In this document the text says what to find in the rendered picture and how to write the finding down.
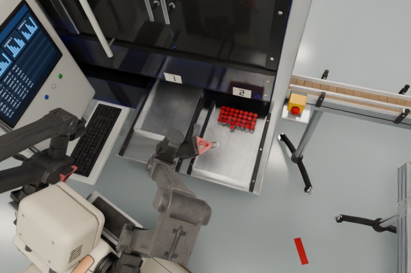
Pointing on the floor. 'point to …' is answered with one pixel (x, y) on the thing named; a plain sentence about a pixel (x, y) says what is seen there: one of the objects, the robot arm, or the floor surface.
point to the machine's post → (293, 35)
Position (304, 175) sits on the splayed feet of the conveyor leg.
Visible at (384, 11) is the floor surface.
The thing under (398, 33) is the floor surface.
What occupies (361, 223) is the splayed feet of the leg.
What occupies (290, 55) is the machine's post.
